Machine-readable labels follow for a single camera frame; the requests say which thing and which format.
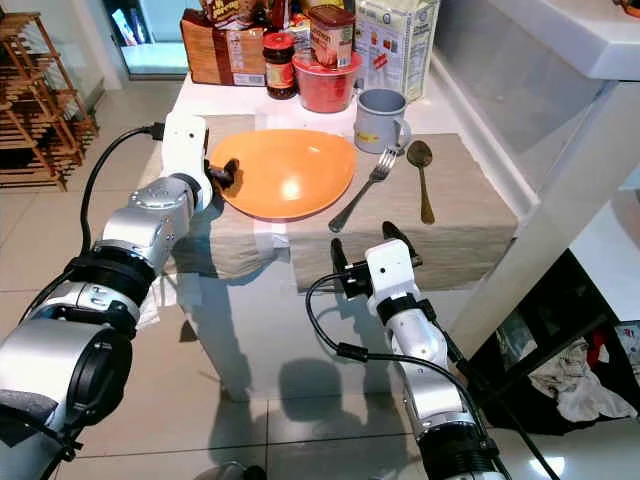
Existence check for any wooden shelf rack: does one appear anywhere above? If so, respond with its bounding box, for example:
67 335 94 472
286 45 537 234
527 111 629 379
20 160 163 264
0 12 99 191

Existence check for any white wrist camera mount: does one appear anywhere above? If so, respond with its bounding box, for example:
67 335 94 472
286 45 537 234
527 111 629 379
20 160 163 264
162 113 212 211
364 238 422 307

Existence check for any orange plastic plate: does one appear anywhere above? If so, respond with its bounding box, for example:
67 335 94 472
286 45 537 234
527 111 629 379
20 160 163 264
210 128 358 221

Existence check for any white counter ledge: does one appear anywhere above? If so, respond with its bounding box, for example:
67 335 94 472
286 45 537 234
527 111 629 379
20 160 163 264
485 0 640 81

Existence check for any grey robot foot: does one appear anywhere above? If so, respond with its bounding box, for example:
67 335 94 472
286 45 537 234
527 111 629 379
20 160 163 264
195 460 267 480

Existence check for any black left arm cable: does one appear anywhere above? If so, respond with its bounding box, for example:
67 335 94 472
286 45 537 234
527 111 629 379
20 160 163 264
80 122 167 263

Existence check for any brown cardboard box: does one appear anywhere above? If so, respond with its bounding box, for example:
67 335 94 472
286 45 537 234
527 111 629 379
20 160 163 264
181 10 266 87

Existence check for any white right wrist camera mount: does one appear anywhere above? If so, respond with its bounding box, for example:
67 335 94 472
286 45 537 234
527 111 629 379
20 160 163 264
364 238 422 307

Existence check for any silver metal fork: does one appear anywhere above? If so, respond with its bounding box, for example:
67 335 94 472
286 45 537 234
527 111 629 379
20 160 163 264
328 147 398 234

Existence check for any glass sliding door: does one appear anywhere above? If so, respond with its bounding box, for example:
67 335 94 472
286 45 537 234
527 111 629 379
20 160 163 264
105 0 189 77

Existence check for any white printed bag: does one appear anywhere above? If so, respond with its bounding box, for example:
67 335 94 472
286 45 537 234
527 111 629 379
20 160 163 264
355 0 441 101

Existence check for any black metal rack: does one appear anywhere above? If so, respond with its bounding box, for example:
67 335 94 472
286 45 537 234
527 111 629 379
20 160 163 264
450 250 640 476

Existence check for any grey mug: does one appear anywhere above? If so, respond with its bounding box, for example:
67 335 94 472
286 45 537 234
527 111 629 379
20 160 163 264
353 88 412 155

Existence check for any red snack packet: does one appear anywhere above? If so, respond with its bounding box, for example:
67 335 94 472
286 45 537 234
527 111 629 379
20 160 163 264
200 0 266 29

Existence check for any bronze metal spoon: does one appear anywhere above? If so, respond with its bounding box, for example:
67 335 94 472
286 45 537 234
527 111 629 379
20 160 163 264
406 140 437 225

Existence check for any crumpled white rag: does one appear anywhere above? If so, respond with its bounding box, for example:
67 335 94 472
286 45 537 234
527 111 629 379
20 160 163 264
500 320 613 423

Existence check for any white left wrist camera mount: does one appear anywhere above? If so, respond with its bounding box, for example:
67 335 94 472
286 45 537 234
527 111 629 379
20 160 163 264
162 113 212 211

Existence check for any large beige placemat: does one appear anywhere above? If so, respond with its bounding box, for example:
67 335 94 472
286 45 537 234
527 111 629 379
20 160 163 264
286 130 519 293

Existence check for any dark jar with red lid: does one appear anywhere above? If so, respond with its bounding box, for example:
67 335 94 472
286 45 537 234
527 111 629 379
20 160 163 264
262 32 298 101

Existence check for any red plastic bowl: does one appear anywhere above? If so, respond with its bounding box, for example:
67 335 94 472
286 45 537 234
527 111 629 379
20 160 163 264
292 50 363 114

